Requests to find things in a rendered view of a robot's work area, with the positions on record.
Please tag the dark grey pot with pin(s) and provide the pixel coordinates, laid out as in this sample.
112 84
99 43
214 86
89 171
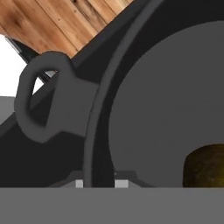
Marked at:
163 96

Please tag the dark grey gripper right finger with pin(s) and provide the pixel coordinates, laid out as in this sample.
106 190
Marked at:
125 178

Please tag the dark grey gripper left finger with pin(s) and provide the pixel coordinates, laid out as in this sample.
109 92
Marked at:
76 178

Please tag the green avocado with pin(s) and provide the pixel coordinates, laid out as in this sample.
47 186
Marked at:
205 167

